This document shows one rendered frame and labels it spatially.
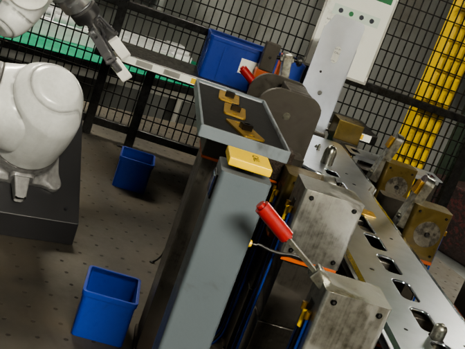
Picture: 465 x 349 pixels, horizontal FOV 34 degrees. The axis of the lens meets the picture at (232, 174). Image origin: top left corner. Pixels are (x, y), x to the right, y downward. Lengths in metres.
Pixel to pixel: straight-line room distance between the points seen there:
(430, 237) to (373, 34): 1.03
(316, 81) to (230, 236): 1.30
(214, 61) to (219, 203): 1.34
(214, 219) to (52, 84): 0.60
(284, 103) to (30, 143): 0.51
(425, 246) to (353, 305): 0.75
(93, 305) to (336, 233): 0.45
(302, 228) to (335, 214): 0.06
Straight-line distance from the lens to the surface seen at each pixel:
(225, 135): 1.10
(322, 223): 1.21
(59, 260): 1.66
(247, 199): 1.02
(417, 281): 1.35
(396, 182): 2.03
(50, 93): 1.51
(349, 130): 2.30
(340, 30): 2.27
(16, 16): 1.91
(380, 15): 2.58
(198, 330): 1.09
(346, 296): 0.98
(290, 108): 1.54
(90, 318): 1.39
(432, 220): 1.71
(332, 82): 2.29
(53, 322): 1.43
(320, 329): 0.99
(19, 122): 1.53
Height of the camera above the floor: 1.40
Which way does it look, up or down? 15 degrees down
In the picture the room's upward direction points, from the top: 20 degrees clockwise
